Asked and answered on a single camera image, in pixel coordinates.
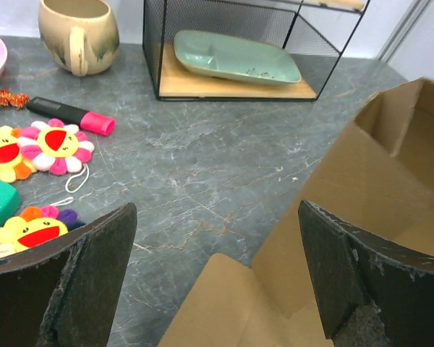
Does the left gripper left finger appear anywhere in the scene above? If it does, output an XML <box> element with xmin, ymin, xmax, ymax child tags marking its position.
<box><xmin>0</xmin><ymin>202</ymin><xmax>137</xmax><ymax>346</ymax></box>

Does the pink highlighter marker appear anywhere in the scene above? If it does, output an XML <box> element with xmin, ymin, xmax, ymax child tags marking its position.
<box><xmin>26</xmin><ymin>97</ymin><xmax>116</xmax><ymax>136</ymax></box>

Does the beige ceramic mug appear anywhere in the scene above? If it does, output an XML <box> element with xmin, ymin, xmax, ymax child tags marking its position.
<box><xmin>38</xmin><ymin>0</ymin><xmax>119</xmax><ymax>77</ymax></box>

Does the black wire shelf rack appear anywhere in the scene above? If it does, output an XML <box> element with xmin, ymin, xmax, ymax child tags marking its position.
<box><xmin>142</xmin><ymin>1</ymin><xmax>369</xmax><ymax>100</ymax></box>

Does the brown cardboard box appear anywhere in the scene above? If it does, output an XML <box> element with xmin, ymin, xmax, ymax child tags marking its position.
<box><xmin>160</xmin><ymin>78</ymin><xmax>434</xmax><ymax>346</ymax></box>

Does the sunflower toy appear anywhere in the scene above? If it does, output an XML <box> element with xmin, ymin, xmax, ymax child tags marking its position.
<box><xmin>0</xmin><ymin>126</ymin><xmax>36</xmax><ymax>184</ymax></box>

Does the small orange flower toy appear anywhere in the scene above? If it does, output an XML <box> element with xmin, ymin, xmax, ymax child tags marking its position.
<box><xmin>0</xmin><ymin>89</ymin><xmax>30</xmax><ymax>109</ymax></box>

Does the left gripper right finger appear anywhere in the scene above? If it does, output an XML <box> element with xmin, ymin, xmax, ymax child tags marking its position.
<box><xmin>298</xmin><ymin>200</ymin><xmax>434</xmax><ymax>346</ymax></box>

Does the pink petal smiley toy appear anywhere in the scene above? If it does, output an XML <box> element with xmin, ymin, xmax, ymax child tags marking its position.
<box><xmin>17</xmin><ymin>119</ymin><xmax>95</xmax><ymax>176</ymax></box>

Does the green ceramic tray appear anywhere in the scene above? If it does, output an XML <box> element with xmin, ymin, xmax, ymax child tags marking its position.
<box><xmin>174</xmin><ymin>30</ymin><xmax>302</xmax><ymax>85</ymax></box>

